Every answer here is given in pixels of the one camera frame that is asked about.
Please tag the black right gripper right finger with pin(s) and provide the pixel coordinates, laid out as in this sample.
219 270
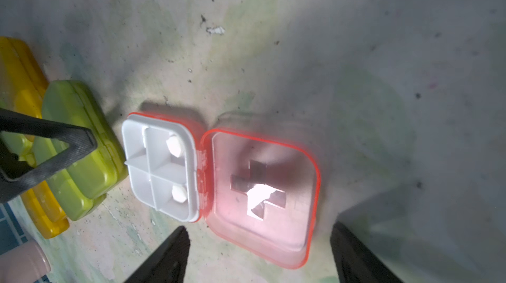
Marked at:
354 261

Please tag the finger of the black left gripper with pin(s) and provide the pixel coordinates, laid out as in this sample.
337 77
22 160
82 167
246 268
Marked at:
18 177

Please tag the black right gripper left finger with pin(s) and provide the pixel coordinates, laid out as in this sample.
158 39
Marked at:
168 262

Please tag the green pillbox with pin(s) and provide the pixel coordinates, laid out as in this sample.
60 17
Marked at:
99 162
66 193

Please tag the pink pillbox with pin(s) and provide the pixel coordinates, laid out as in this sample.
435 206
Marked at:
257 192

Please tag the small orange pillbox front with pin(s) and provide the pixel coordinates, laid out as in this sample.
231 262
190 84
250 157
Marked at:
47 228

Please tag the pink pencil cup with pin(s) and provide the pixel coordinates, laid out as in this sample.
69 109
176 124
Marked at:
25 263

